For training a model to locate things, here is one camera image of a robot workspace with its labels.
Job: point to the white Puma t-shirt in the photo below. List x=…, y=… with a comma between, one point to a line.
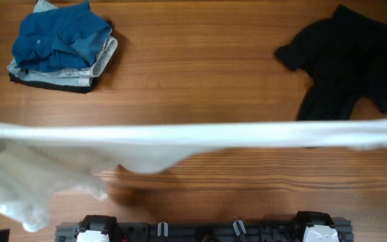
x=36, y=163

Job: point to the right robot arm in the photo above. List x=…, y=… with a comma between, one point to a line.
x=308, y=226

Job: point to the black folded garment under stack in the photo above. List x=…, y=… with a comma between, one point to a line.
x=68, y=88

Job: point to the light denim folded jeans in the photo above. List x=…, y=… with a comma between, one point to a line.
x=67, y=76

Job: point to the blue folded shirt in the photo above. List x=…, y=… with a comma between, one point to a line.
x=66, y=37

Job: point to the black t-shirt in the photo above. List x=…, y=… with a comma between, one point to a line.
x=346, y=57

